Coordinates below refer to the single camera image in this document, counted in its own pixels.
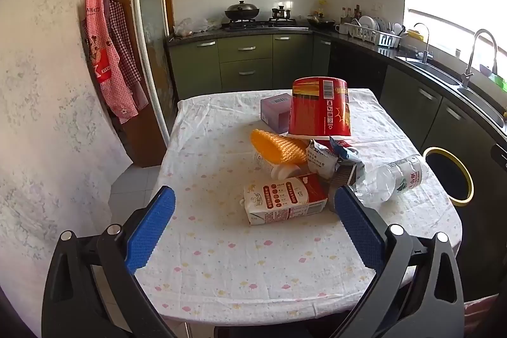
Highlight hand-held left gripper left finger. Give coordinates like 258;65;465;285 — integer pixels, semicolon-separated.
42;185;177;338

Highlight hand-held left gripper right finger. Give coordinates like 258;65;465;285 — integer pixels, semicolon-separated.
333;185;465;338

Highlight brown corrugated cardboard piece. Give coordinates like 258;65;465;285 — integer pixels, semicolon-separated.
331;164;357;212

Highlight clear water bottle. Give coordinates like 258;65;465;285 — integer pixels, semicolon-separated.
354;155;429;208

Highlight blue and white snack packet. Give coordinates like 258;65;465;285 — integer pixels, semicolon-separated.
329;137;366;184

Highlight red and white milk carton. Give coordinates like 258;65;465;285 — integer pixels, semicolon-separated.
242;174;329;226

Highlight small white plastic bottle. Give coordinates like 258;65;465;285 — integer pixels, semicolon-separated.
253;152;302;179

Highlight yellow rimmed trash bin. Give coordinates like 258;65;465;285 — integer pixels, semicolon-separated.
422;147;475;207

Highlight orange foam net sleeve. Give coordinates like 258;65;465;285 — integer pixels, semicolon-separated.
250;129;309;166

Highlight red instant noodle cup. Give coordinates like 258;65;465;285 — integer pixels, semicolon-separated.
288;77;353;141

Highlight purple tissue box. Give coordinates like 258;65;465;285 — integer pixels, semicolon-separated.
260;93;294;135

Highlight green base cabinet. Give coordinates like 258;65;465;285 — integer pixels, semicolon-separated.
380;65;507;299
168;34;331;101

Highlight black built-in appliance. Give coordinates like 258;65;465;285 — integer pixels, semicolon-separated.
331;41;387;101

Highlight steel double sink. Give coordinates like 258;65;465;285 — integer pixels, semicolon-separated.
396;55;505;125

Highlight white dish rack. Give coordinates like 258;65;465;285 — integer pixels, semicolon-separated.
343;15;402;48

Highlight small steel faucet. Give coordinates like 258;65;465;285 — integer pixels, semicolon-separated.
413;22;431;63

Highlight tall steel faucet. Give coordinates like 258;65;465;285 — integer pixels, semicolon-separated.
460;28;498;88

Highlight frosted glass sliding door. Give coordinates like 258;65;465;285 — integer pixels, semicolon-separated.
131;0;179;137

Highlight clear plastic bags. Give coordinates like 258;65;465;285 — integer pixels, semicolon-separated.
173;17;222;37

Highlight black frying pan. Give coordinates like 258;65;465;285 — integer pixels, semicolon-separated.
307;15;337;28

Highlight black gas stove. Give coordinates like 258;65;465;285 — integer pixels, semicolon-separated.
222;18;298;30

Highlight black wok with lid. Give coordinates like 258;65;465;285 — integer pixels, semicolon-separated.
224;0;261;22

